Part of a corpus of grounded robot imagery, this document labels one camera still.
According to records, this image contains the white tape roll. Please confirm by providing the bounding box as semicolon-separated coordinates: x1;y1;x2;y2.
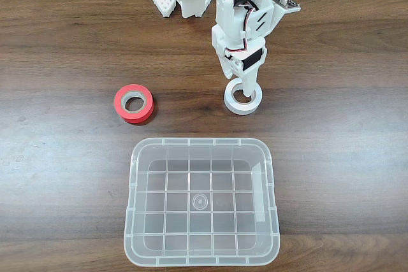
223;78;263;116

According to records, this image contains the clear plastic box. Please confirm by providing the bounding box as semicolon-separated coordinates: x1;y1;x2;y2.
123;137;281;268

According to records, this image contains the red tape roll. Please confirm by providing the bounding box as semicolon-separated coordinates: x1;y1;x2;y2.
113;83;156;125

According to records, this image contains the black camera on white mount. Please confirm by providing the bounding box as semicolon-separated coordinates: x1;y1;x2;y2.
270;0;302;15

